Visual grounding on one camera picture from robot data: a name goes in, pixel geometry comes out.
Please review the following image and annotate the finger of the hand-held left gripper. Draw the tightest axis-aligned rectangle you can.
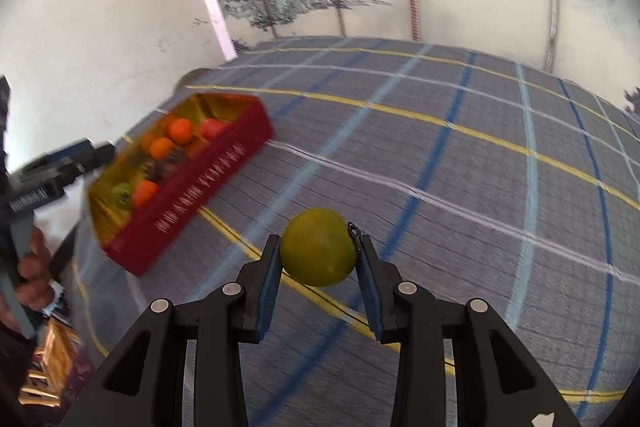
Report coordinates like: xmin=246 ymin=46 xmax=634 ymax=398
xmin=50 ymin=163 xmax=87 ymax=194
xmin=47 ymin=138 xmax=117 ymax=168

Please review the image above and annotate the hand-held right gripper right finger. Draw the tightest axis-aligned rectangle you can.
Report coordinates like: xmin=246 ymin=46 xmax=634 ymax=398
xmin=355 ymin=234 xmax=583 ymax=427

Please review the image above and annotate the person's left hand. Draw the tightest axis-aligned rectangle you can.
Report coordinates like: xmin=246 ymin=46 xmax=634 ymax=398
xmin=0 ymin=227 xmax=65 ymax=333

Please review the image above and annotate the red round fruit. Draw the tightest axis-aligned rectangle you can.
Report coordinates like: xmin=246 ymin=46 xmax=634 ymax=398
xmin=200 ymin=118 xmax=232 ymax=142

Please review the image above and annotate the wooden furniture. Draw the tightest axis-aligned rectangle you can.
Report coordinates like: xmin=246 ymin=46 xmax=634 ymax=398
xmin=20 ymin=317 xmax=96 ymax=408

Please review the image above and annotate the red gift box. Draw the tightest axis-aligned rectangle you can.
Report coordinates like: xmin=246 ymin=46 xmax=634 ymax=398
xmin=87 ymin=91 xmax=275 ymax=278

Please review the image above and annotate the small orange fruit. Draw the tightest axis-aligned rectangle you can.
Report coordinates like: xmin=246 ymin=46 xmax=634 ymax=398
xmin=149 ymin=137 xmax=175 ymax=160
xmin=167 ymin=118 xmax=195 ymax=145
xmin=132 ymin=180 xmax=161 ymax=208

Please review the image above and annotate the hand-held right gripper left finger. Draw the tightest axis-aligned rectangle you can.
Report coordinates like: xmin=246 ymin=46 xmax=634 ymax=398
xmin=62 ymin=234 xmax=283 ymax=427

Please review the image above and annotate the large brown wrinkled fruit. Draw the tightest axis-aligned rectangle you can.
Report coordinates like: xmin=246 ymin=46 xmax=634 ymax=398
xmin=152 ymin=152 xmax=187 ymax=180

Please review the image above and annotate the grey plaid blanket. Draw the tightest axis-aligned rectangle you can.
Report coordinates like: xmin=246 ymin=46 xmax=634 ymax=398
xmin=65 ymin=36 xmax=640 ymax=427

